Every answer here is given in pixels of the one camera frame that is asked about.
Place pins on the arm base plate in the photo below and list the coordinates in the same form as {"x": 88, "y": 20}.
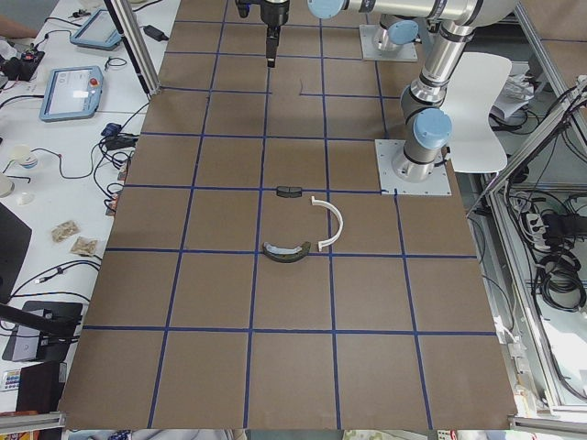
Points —
{"x": 398, "y": 176}
{"x": 392, "y": 44}

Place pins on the white plastic chair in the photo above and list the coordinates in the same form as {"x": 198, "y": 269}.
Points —
{"x": 473, "y": 88}

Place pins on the brown packet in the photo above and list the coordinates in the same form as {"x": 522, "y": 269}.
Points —
{"x": 83, "y": 246}
{"x": 61, "y": 232}

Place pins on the near blue teach pendant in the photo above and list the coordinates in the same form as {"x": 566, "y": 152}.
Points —
{"x": 72, "y": 93}

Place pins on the small blue black device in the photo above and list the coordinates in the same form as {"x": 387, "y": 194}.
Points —
{"x": 111, "y": 130}

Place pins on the green curved brake shoe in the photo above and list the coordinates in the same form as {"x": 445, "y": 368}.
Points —
{"x": 286, "y": 254}

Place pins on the far blue teach pendant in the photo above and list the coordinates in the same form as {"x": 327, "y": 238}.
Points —
{"x": 97, "y": 32}

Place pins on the aluminium frame post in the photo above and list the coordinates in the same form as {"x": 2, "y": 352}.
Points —
{"x": 127, "y": 26}

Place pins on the black power adapter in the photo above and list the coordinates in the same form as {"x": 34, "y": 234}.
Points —
{"x": 155, "y": 33}

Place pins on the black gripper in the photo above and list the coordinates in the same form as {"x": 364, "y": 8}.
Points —
{"x": 272, "y": 11}

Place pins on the blue teach pendant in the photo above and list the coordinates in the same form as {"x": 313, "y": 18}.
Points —
{"x": 72, "y": 93}
{"x": 97, "y": 32}

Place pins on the black brake pad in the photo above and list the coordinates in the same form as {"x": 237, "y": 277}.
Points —
{"x": 289, "y": 191}

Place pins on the white paper cup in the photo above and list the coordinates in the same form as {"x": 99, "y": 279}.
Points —
{"x": 24, "y": 156}

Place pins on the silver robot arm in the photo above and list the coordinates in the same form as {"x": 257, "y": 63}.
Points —
{"x": 328, "y": 9}
{"x": 430, "y": 128}

